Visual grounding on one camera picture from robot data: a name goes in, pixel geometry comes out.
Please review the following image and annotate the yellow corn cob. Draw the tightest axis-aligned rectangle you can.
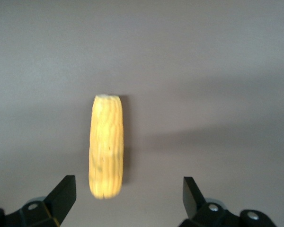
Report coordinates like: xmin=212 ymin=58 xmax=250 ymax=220
xmin=88 ymin=94 xmax=125 ymax=201

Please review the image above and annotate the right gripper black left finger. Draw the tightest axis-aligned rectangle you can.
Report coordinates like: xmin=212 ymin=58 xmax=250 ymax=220
xmin=5 ymin=175 xmax=77 ymax=227

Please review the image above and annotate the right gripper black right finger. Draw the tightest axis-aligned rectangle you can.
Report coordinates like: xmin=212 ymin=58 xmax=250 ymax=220
xmin=181 ymin=176 xmax=240 ymax=227

